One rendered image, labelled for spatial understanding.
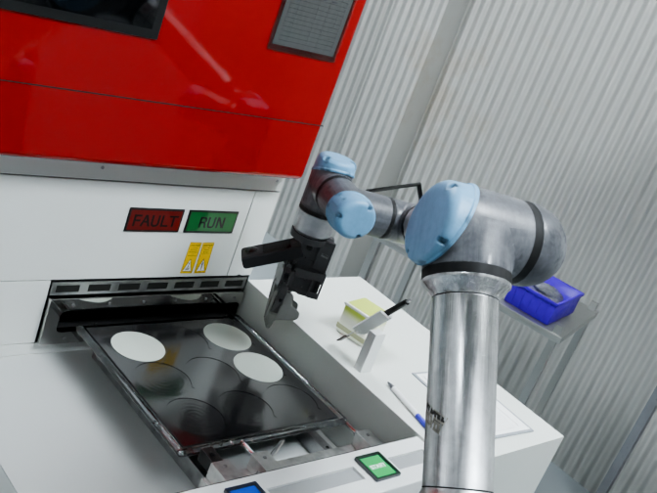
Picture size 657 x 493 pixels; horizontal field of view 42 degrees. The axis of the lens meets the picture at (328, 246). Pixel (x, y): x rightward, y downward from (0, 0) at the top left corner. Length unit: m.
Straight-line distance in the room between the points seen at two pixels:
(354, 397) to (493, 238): 0.63
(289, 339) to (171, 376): 0.30
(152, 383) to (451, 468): 0.64
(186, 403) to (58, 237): 0.36
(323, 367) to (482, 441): 0.68
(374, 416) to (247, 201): 0.49
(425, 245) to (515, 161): 2.79
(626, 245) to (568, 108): 0.62
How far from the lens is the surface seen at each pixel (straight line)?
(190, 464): 1.47
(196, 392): 1.53
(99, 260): 1.62
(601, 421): 3.73
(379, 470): 1.41
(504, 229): 1.11
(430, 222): 1.11
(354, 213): 1.44
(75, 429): 1.51
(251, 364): 1.67
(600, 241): 3.66
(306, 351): 1.72
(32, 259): 1.55
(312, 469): 1.35
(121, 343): 1.61
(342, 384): 1.66
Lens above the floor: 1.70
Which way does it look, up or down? 20 degrees down
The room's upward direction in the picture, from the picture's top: 21 degrees clockwise
